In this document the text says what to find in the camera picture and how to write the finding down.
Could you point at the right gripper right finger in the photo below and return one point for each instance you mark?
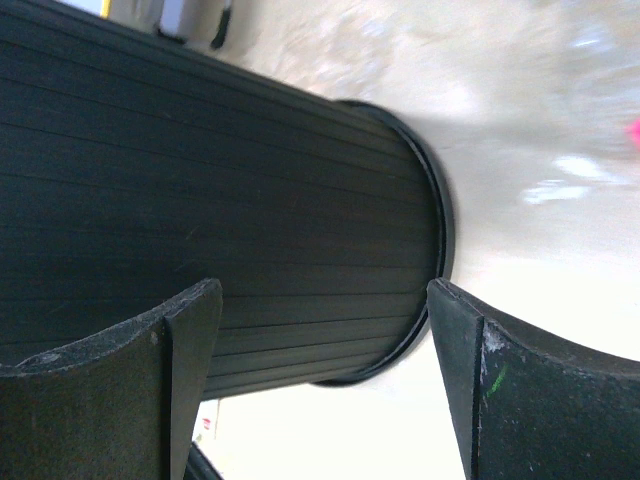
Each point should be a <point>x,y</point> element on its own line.
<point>528,404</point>

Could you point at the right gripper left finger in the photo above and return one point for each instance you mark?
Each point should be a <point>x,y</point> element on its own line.
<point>118,404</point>

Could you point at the pink plastic clip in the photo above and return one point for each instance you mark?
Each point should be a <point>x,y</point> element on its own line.
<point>633,133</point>

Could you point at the yellow edged whiteboard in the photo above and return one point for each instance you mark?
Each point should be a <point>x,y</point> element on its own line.
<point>202,25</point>

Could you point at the white printed card package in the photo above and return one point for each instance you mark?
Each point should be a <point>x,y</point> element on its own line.
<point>206,422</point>

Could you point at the black ribbed bin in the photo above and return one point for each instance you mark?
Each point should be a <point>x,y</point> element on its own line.
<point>133,168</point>

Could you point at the black smooth round bin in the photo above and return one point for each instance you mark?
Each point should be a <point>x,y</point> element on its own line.
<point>198,467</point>

